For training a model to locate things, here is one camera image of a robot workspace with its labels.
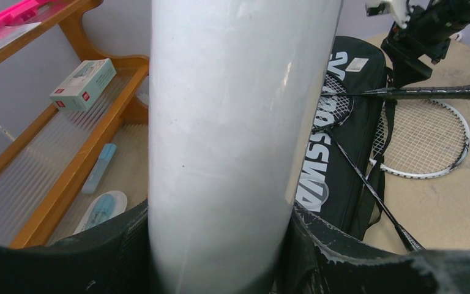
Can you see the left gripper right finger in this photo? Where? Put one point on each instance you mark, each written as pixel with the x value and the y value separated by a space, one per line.
pixel 319 258

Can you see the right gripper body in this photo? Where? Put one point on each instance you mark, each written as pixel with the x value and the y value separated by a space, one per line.
pixel 426 34

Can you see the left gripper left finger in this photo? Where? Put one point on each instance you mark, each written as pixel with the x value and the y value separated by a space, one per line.
pixel 112 257

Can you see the black racket bag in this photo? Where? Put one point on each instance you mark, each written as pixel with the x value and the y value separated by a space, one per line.
pixel 346 205

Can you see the white shuttlecock tube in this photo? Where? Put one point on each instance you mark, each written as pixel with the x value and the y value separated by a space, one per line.
pixel 233 91

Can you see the black badminton racket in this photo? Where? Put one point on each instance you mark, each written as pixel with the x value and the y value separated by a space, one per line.
pixel 412 93

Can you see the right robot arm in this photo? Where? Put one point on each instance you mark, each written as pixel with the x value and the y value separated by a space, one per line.
pixel 460 16

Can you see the blue toothbrush blister pack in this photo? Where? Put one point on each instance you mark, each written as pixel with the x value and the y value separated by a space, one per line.
pixel 103 208

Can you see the pink white small object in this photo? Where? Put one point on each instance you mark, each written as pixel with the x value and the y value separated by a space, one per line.
pixel 457 36

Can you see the wooden tiered shelf rack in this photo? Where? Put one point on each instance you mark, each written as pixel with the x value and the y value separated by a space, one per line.
pixel 42 171

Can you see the light blue highlighter pen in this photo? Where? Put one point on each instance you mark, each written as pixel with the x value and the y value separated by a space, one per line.
pixel 99 168

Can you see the small teal white box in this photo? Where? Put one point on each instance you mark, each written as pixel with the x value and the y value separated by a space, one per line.
pixel 81 89

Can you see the pink pen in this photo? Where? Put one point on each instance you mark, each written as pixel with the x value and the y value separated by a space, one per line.
pixel 20 12

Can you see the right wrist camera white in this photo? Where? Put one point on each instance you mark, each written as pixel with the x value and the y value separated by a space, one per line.
pixel 400 10

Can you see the white frame badminton racket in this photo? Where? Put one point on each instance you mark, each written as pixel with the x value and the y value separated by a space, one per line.
pixel 420 139

